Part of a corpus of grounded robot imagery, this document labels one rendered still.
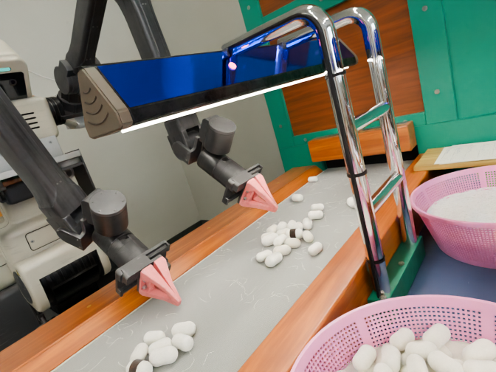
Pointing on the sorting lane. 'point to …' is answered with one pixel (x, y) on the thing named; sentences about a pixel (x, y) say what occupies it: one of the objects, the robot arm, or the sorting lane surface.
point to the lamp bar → (188, 83)
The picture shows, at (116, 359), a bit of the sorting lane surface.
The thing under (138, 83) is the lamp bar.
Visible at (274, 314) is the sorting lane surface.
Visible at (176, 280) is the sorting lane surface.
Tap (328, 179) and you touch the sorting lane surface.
